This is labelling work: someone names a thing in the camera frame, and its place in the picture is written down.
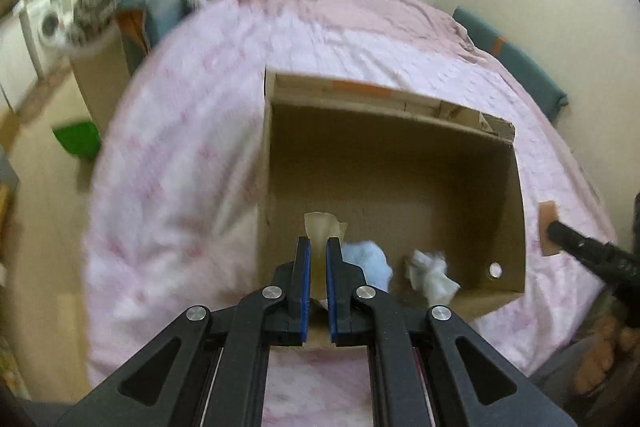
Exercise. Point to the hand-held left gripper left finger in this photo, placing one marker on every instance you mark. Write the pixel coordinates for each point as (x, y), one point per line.
(305, 287)

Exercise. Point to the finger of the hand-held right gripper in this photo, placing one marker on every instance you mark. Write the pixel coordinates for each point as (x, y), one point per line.
(590, 252)

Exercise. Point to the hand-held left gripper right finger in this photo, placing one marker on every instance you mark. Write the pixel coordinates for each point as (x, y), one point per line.
(333, 287)

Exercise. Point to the light blue fluffy scrunchie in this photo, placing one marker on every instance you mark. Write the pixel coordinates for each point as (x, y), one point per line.
(372, 264)

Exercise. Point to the tan soft tube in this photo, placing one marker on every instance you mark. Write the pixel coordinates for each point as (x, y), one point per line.
(546, 214)

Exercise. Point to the cream scrunchie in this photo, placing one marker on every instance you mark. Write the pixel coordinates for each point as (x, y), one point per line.
(322, 224)

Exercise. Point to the white knotted cloth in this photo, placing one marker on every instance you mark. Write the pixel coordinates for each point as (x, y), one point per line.
(430, 277)

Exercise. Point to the brown cardboard box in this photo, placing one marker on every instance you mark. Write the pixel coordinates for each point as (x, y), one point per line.
(400, 167)

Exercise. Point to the person's right hand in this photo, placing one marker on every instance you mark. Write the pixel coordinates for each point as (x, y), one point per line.
(600, 357)

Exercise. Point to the person's grey trouser leg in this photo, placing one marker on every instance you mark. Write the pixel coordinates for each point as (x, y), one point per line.
(555, 372)

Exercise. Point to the pink bow print bedspread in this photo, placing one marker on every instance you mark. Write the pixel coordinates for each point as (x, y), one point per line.
(190, 157)

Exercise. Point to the teal cushion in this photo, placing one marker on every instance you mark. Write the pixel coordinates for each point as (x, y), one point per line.
(525, 67)

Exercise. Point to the green floor item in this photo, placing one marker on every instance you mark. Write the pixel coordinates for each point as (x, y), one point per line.
(77, 139)

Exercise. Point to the tall cardboard box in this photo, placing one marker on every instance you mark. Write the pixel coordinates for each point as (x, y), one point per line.
(97, 77)

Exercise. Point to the blue fleece lined garment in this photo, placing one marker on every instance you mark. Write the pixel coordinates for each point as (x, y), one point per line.
(160, 7)

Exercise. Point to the white washing machine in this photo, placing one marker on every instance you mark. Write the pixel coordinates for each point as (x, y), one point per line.
(47, 27)

